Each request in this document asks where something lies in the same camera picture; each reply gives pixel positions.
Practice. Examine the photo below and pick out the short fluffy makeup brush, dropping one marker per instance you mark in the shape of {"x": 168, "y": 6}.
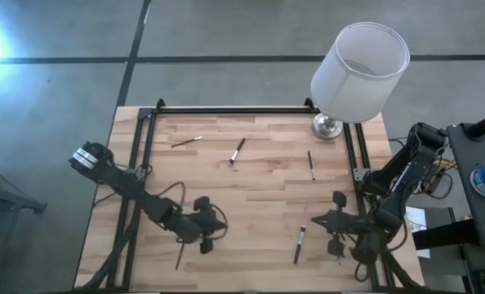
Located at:
{"x": 238, "y": 149}

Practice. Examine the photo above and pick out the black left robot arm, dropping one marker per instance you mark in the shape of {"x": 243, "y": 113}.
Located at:
{"x": 136, "y": 192}

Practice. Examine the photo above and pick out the black bench bar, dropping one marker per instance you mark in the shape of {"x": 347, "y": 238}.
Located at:
{"x": 442, "y": 234}

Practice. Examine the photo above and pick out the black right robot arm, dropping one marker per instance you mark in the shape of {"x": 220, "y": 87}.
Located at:
{"x": 401, "y": 179}

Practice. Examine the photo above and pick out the white paper sheet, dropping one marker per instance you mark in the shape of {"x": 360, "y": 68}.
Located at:
{"x": 416, "y": 218}

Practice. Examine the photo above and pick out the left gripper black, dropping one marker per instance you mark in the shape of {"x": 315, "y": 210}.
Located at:
{"x": 206, "y": 224}

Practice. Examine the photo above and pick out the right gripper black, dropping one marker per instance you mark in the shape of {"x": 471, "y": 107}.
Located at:
{"x": 346, "y": 226}

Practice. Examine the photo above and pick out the table lamp white shade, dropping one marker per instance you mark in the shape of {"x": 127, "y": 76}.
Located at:
{"x": 361, "y": 81}

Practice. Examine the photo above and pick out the large fluffy makeup brush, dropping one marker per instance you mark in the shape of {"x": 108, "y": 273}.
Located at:
{"x": 299, "y": 245}

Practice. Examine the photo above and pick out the black aluminium table frame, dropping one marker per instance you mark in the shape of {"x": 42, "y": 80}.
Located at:
{"x": 234, "y": 110}

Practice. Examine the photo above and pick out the dark grey side table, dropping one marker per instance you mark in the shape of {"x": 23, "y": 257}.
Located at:
{"x": 463, "y": 163}

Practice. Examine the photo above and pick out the thin black makeup brush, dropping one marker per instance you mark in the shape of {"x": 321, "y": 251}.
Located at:
{"x": 179, "y": 257}
{"x": 311, "y": 163}
{"x": 187, "y": 141}

